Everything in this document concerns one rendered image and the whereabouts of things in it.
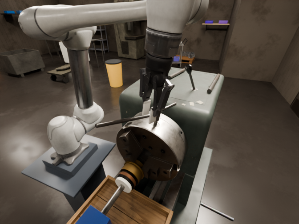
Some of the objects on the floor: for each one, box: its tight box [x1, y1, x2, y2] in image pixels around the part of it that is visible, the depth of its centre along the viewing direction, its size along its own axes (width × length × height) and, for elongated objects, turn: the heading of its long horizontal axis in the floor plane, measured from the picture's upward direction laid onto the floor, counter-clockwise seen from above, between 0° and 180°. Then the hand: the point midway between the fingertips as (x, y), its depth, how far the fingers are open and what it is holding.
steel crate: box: [0, 48, 45, 77], centre depth 470 cm, size 80×95×65 cm
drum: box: [105, 59, 123, 88], centre depth 382 cm, size 40×40×64 cm
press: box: [113, 0, 146, 60], centre depth 591 cm, size 143×123×273 cm
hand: (149, 111), depth 52 cm, fingers open, 3 cm apart
